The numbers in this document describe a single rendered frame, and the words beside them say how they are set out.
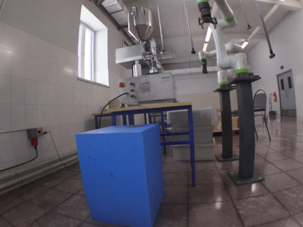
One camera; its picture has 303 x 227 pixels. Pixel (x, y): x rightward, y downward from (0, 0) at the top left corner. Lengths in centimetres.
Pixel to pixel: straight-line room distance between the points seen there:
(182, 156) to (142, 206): 139
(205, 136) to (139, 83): 114
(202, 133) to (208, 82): 1004
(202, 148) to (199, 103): 973
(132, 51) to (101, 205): 130
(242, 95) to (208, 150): 98
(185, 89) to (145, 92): 1048
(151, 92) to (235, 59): 82
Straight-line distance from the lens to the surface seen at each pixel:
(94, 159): 95
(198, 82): 1196
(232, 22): 167
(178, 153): 223
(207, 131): 212
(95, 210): 113
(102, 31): 458
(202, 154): 219
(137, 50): 156
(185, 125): 215
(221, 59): 158
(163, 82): 140
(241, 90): 149
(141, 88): 143
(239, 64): 153
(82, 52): 393
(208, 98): 1189
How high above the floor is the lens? 69
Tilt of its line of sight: level
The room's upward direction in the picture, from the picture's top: 5 degrees counter-clockwise
